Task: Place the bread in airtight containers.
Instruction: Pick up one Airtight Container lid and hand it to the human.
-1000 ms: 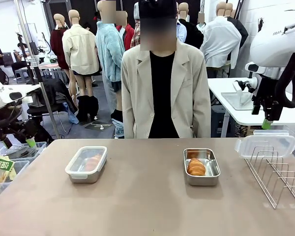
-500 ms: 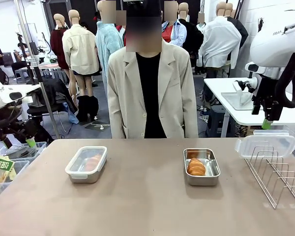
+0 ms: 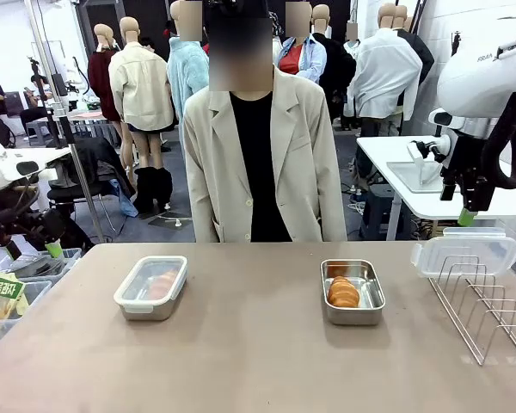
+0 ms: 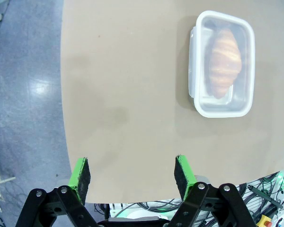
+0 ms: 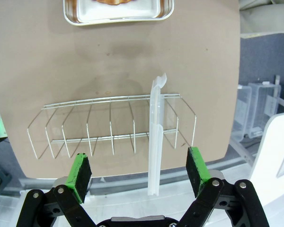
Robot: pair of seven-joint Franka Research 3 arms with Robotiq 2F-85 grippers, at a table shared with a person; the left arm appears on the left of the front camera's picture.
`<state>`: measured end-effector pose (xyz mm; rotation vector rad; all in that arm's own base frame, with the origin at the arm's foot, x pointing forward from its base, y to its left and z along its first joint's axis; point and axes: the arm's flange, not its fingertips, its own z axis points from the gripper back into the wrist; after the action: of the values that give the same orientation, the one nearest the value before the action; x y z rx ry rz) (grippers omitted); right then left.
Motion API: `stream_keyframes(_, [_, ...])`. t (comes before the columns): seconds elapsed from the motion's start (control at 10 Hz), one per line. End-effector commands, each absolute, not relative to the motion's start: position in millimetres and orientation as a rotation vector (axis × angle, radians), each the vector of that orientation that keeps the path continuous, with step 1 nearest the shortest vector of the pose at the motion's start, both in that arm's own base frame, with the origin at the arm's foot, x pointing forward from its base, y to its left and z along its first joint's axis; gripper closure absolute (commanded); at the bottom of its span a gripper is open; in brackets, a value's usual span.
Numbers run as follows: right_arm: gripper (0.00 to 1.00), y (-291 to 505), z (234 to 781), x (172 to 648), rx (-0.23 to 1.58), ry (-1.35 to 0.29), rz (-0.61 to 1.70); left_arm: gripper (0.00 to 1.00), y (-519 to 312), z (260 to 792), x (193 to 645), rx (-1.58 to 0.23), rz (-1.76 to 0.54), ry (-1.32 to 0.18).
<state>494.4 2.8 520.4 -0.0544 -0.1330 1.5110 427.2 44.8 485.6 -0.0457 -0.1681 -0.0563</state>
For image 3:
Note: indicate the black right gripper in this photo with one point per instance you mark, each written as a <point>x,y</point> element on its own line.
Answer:
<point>473,159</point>

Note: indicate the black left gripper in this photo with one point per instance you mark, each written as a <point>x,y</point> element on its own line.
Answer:
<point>38,228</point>

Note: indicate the clear plastic container lid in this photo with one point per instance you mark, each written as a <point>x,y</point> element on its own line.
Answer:
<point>464,254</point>
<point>473,231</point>
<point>129,286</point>

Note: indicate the golden bread roll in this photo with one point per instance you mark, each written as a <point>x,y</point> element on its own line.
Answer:
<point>161,286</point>
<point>344,292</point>

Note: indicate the stainless steel rectangular container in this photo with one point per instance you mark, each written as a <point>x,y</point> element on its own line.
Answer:
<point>150,313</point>
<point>352,317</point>

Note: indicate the person's left forearm beige sleeve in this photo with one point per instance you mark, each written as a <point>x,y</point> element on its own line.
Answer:
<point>331,206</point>

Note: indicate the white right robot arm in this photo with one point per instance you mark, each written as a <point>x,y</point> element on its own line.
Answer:
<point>468,86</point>

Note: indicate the person's right forearm beige sleeve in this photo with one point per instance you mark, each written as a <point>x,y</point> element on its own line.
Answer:
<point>202,206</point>

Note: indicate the clear plastic storage bin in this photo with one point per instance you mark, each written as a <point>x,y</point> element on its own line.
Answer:
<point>69,258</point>
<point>0,331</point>

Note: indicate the green snack bag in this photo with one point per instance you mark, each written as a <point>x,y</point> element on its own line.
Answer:
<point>4,290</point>

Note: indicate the silver metal pole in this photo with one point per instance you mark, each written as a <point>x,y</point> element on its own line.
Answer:
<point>86,193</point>

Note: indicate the large white table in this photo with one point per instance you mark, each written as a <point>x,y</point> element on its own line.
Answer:
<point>382,150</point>

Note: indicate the white side table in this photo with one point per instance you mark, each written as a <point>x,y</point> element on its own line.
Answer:
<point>56,152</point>

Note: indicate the chair with black jacket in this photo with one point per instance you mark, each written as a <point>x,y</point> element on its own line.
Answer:
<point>99,168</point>

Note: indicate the seated person in background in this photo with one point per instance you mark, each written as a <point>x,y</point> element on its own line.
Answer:
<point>34,115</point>

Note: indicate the mannequin in dark jacket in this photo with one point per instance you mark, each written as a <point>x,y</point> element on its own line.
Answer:
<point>423,56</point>

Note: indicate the mannequin in white shirt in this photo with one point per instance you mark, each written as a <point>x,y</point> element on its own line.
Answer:
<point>387,69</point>

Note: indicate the black tripod stand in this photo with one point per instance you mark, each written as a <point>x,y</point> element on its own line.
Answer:
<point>456,43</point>

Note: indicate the mannequin in black garment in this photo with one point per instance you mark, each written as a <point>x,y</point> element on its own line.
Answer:
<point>339,73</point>

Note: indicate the mannequin in maroon garment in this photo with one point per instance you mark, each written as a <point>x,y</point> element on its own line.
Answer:
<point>101,81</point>

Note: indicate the mannequin in cream jacket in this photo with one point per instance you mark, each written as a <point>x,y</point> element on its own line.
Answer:
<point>142,86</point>

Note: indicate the mannequin in blue shirt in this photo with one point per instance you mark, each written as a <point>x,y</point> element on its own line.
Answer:
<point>314,60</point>

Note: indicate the person in beige coat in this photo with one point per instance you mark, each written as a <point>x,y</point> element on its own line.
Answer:
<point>262,172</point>

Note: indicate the mannequin in light-blue fleece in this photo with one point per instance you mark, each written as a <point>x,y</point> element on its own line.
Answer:
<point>187,73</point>

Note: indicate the mannequin with patterned headscarf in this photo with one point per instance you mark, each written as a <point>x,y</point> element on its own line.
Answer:
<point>277,26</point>

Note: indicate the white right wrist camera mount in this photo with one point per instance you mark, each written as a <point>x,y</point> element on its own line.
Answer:
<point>445,146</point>

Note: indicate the black camera stand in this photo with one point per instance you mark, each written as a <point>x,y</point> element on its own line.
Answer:
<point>35,68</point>

